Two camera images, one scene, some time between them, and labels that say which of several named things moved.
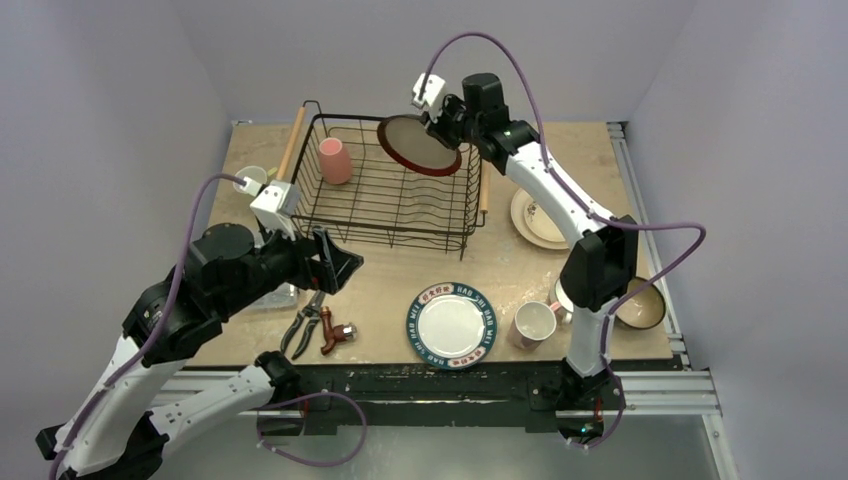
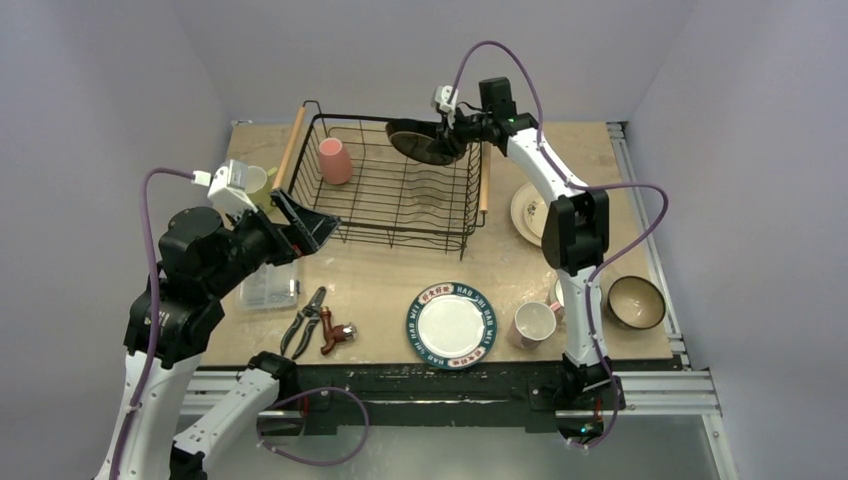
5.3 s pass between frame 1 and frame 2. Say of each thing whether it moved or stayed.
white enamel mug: stayed
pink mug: stayed
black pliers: stayed
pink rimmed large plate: stayed
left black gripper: moved
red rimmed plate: moved
